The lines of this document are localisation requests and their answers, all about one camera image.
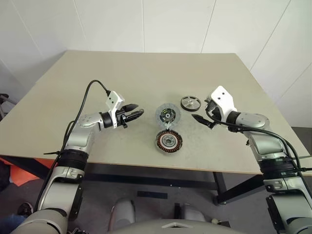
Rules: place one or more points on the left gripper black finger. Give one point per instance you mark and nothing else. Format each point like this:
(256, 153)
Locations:
(131, 107)
(136, 114)

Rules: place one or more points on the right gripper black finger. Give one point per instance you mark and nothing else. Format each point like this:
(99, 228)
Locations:
(201, 119)
(211, 103)

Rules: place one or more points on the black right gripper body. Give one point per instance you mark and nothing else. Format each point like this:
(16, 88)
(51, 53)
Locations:
(214, 113)

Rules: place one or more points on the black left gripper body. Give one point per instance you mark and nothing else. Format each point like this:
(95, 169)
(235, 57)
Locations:
(121, 118)

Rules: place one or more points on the black rimmed silver spoked rotor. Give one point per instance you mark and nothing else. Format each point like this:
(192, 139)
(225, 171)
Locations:
(191, 103)

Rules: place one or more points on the silver motor cover circuit board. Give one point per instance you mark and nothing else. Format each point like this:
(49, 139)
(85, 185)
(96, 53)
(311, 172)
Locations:
(168, 114)

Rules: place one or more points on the motor stator with copper windings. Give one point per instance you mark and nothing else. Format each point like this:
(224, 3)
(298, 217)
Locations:
(159, 142)

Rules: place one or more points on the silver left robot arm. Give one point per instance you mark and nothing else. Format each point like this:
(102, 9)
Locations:
(78, 141)

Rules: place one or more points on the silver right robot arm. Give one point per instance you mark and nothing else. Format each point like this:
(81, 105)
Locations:
(265, 143)

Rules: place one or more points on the black zip tie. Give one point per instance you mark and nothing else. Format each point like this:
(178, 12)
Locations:
(302, 168)
(52, 153)

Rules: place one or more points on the black tape strip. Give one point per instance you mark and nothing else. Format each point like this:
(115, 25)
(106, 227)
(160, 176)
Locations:
(152, 195)

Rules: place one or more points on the grey robot left thigh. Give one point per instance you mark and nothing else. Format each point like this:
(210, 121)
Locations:
(123, 212)

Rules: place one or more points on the grey robot torso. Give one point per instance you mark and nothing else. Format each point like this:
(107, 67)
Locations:
(170, 229)

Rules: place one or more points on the orange sheet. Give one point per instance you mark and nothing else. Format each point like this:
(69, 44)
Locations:
(22, 175)

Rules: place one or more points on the black chair at left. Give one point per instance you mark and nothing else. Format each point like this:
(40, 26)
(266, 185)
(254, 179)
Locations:
(3, 107)

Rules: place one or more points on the black bag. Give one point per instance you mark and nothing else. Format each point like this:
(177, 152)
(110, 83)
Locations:
(4, 178)

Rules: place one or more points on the dark sneaker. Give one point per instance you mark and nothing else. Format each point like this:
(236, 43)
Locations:
(25, 209)

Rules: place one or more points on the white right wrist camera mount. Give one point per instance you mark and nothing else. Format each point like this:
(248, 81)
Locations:
(223, 97)

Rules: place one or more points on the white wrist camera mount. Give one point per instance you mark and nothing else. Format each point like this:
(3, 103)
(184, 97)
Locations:
(113, 98)
(223, 97)

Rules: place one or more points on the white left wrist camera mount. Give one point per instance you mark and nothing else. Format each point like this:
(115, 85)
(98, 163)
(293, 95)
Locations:
(113, 98)

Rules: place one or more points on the black metal table frame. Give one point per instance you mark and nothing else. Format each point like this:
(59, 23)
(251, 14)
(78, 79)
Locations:
(219, 185)

